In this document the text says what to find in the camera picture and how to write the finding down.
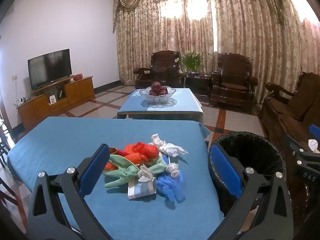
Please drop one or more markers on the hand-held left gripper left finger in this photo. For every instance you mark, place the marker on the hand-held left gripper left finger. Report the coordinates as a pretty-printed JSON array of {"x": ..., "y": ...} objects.
[{"x": 93, "y": 170}]

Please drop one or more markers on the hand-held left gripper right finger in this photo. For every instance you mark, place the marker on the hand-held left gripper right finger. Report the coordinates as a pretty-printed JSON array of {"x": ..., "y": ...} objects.
[{"x": 225, "y": 167}]

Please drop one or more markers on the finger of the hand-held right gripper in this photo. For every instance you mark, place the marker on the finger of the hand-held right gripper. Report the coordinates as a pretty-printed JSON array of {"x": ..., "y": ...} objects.
[
  {"x": 315, "y": 132},
  {"x": 296, "y": 146}
]

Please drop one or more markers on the black trash can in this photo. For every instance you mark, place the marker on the black trash can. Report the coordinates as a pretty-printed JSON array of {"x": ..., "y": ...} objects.
[{"x": 252, "y": 150}]

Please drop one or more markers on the blue rubber glove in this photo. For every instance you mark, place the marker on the blue rubber glove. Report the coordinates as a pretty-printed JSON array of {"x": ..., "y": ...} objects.
[{"x": 168, "y": 185}]

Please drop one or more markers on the white crumpled plastic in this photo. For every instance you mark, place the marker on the white crumpled plastic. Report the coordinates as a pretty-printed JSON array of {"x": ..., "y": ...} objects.
[{"x": 313, "y": 145}]

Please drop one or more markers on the green rubber glove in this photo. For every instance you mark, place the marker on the green rubber glove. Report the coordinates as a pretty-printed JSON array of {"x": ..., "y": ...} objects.
[{"x": 127, "y": 171}]

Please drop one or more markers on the dark wooden sofa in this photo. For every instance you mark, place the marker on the dark wooden sofa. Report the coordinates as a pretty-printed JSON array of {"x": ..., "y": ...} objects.
[{"x": 292, "y": 105}]

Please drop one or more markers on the blue tablecloth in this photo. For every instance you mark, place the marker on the blue tablecloth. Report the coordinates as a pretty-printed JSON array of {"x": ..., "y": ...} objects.
[{"x": 62, "y": 142}]

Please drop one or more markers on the white knotted wrapper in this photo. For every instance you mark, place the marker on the white knotted wrapper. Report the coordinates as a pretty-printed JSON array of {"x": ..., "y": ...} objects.
[
  {"x": 173, "y": 170},
  {"x": 144, "y": 174}
]

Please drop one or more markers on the white blue striped box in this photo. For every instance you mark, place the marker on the white blue striped box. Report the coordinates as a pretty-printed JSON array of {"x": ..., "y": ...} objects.
[{"x": 141, "y": 191}]

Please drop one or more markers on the blue coffee table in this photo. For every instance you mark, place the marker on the blue coffee table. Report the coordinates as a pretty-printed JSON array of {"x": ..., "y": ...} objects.
[{"x": 185, "y": 102}]

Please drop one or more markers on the wooden television cabinet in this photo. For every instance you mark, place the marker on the wooden television cabinet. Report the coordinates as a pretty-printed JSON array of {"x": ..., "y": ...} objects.
[{"x": 75, "y": 92}]

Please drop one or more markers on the small white box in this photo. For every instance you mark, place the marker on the small white box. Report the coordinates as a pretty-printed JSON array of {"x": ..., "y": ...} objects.
[{"x": 52, "y": 99}]

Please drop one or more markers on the dark wooden coffee table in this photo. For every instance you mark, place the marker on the dark wooden coffee table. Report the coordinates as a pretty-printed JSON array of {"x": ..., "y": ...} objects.
[{"x": 160, "y": 116}]

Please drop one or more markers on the dark wooden armchair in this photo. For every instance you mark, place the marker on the dark wooden armchair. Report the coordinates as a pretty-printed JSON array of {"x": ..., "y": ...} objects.
[
  {"x": 162, "y": 67},
  {"x": 232, "y": 80}
]

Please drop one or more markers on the dark wooden chair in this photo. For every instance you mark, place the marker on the dark wooden chair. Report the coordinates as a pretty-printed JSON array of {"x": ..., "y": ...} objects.
[
  {"x": 4, "y": 142},
  {"x": 7, "y": 192}
]

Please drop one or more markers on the dark wooden side table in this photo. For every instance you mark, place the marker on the dark wooden side table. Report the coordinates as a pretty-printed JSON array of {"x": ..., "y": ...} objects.
[{"x": 197, "y": 82}]

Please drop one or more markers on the small red ornament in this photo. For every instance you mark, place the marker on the small red ornament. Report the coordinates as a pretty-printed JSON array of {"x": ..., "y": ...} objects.
[{"x": 78, "y": 77}]

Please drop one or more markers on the glass fruit bowl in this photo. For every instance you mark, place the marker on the glass fruit bowl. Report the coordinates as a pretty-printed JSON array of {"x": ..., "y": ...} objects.
[{"x": 156, "y": 99}]

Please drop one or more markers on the red apple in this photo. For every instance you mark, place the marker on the red apple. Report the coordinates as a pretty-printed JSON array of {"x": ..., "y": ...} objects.
[
  {"x": 156, "y": 86},
  {"x": 152, "y": 93},
  {"x": 163, "y": 90}
]

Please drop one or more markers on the green potted plant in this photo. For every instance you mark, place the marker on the green potted plant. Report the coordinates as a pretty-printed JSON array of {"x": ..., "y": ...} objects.
[{"x": 192, "y": 61}]

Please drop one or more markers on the flat screen television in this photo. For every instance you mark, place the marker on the flat screen television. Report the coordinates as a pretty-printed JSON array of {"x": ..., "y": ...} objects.
[{"x": 50, "y": 67}]

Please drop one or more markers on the beige patterned curtain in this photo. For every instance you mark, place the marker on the beige patterned curtain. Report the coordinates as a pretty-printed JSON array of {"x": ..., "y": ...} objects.
[{"x": 237, "y": 30}]

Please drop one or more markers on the white wall socket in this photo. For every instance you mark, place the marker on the white wall socket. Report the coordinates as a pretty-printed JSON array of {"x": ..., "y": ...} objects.
[{"x": 14, "y": 77}]

